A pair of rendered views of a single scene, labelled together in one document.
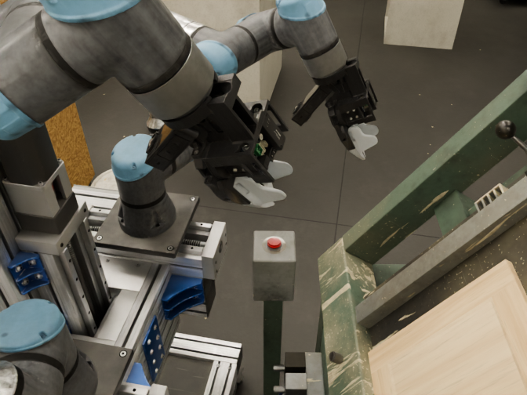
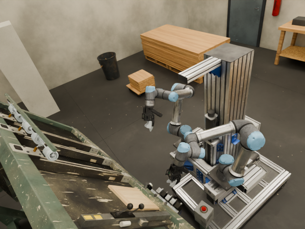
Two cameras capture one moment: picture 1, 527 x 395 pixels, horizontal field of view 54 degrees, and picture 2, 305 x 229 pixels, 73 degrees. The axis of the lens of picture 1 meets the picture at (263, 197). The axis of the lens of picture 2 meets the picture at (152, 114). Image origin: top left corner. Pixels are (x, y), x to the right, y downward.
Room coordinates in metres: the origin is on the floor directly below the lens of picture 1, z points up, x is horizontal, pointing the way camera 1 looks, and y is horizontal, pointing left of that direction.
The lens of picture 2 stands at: (1.51, -0.75, 2.70)
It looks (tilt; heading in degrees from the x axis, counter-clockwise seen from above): 38 degrees down; 142
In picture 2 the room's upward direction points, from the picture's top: 12 degrees counter-clockwise
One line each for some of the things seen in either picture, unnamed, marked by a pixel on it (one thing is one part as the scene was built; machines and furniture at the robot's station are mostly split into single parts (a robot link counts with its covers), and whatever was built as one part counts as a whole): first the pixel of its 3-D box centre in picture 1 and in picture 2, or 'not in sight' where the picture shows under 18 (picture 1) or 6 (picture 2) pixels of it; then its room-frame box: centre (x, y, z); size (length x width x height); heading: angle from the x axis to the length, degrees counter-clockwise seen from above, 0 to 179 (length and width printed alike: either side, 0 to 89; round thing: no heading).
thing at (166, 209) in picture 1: (144, 204); (225, 171); (1.00, 0.31, 1.09); 0.15 x 0.15 x 0.10
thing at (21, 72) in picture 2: not in sight; (23, 74); (-3.64, -0.01, 1.03); 0.60 x 0.58 x 2.05; 169
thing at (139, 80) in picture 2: not in sight; (140, 82); (-2.14, 1.94, 0.20); 0.61 x 0.51 x 0.40; 169
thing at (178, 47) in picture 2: not in sight; (180, 50); (-2.13, 3.56, 0.39); 2.46 x 1.04 x 0.78; 169
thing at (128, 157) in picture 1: (139, 167); (226, 163); (1.01, 0.31, 1.20); 0.13 x 0.12 x 0.14; 144
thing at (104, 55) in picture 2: not in sight; (109, 66); (-3.46, 1.99, 0.33); 0.54 x 0.54 x 0.65
